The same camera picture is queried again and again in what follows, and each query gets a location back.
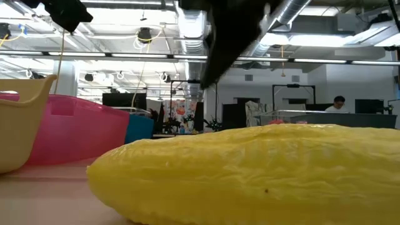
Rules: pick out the colourful floral cloth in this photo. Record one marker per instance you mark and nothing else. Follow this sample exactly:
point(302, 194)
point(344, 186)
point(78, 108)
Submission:
point(179, 112)

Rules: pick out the yellow plastic bin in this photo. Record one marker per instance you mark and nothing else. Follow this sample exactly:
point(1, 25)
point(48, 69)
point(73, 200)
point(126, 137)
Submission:
point(18, 134)

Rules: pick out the red mesh bag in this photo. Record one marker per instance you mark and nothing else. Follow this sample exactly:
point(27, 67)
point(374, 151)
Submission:
point(275, 122)

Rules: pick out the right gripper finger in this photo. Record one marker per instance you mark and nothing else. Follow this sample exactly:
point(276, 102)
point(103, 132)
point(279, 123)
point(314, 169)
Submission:
point(225, 50)

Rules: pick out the teal plastic bin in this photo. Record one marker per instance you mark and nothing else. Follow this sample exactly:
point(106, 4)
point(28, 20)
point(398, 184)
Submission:
point(343, 120)

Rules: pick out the black ceiling camera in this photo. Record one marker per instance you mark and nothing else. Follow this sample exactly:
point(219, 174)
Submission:
point(3, 31)
point(144, 35)

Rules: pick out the black panel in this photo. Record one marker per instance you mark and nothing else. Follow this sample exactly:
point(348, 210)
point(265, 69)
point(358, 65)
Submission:
point(234, 115)

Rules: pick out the red plastic bin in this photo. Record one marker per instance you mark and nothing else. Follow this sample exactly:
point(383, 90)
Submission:
point(78, 131)

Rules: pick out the black frame rig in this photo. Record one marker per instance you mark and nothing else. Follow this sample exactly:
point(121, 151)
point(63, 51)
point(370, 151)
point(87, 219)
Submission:
point(184, 82)
point(293, 85)

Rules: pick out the black monitor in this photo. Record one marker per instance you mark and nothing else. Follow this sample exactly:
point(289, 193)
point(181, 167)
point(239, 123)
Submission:
point(123, 100)
point(368, 106)

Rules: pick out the yellow corn cob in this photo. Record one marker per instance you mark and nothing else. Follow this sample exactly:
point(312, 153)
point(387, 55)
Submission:
point(250, 175)

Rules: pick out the blue plastic bin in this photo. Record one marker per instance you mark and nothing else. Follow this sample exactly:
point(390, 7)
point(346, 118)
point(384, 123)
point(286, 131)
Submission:
point(139, 128)

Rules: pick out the overhead light bar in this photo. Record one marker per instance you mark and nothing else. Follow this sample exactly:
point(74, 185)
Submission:
point(140, 56)

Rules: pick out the person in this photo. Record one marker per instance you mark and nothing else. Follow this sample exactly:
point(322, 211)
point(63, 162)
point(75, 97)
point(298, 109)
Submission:
point(339, 101)

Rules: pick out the silver spiral air duct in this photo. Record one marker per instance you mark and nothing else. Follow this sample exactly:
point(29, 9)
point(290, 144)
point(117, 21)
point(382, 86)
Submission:
point(192, 47)
point(290, 12)

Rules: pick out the clear plastic bin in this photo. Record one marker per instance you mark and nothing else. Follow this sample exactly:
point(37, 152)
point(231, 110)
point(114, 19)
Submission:
point(262, 117)
point(137, 112)

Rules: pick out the white patterned cloth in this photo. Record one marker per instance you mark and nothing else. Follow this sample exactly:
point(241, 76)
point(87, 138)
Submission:
point(253, 109)

